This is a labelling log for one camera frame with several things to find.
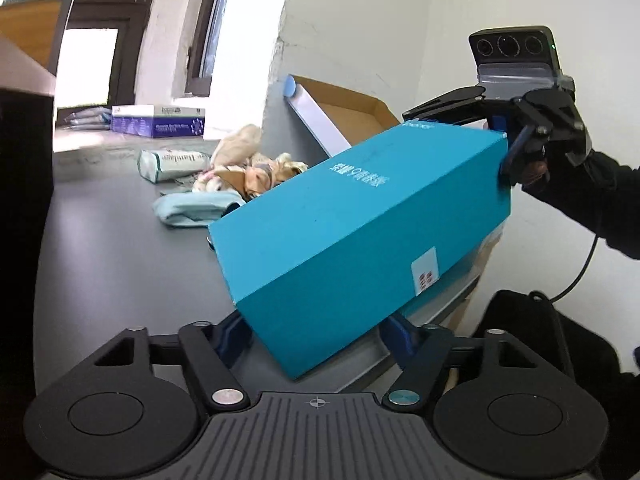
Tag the teal cardboard box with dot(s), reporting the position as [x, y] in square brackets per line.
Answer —
[350, 235]

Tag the dark framed window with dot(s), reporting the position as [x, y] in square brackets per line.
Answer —
[210, 25]
[127, 10]

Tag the blue glove box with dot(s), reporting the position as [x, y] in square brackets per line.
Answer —
[157, 121]

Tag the patterned beige cloth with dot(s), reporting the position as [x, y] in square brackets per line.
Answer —
[260, 175]

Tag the light blue cloth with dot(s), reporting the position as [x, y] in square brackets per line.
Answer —
[190, 209]

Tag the person's right forearm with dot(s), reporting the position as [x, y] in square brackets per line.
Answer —
[600, 195]

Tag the open brown cardboard box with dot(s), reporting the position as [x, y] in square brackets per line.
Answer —
[345, 110]

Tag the stone windowsill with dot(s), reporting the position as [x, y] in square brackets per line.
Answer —
[100, 142]

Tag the person's right hand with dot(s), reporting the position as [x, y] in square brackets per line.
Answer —
[535, 174]

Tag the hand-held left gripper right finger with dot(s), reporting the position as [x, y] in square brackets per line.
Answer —
[397, 332]

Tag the grey desktop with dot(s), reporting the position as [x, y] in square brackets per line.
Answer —
[125, 260]

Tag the white tissue pack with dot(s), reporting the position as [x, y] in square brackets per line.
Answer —
[172, 164]

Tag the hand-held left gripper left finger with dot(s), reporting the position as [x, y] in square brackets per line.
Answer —
[230, 335]

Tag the black fabric bag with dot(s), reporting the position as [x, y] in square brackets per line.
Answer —
[540, 315]

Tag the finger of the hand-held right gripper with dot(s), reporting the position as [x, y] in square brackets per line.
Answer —
[515, 152]
[450, 105]

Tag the clear plastic packet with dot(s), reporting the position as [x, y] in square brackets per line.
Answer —
[87, 119]

